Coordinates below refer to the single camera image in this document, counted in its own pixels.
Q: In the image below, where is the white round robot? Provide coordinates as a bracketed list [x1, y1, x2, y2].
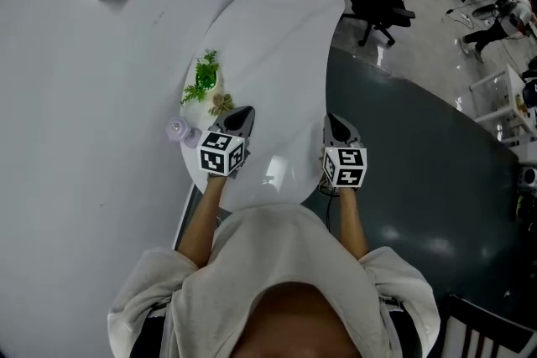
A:
[518, 165, 537, 192]

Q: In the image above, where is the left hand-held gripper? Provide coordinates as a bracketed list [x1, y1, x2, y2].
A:
[196, 105, 256, 178]

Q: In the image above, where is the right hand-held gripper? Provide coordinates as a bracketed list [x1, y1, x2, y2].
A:
[321, 113, 368, 189]

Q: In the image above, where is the dark shoulder strap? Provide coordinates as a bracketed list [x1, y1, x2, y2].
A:
[141, 305, 169, 358]
[383, 297, 421, 358]

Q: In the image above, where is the white curved table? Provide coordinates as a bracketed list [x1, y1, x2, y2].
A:
[179, 0, 346, 209]

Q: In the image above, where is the white side table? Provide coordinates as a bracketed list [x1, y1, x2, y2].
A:
[468, 63, 537, 146]

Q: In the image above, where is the small pale succulent plant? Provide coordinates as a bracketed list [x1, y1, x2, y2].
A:
[208, 93, 235, 117]

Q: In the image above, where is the person's left forearm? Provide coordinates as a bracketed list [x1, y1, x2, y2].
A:
[178, 174, 227, 267]

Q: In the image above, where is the green plant in white pot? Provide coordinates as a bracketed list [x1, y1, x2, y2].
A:
[180, 49, 222, 106]

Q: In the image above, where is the right hand-held gripper cable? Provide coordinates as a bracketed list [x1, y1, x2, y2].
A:
[324, 191, 337, 232]

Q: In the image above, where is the brown wooden chair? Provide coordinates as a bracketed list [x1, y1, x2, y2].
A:
[427, 293, 537, 358]

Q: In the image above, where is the person's right forearm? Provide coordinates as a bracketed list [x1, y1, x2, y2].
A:
[337, 186, 370, 261]

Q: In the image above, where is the person's white shirt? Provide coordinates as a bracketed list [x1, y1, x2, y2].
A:
[107, 203, 441, 358]

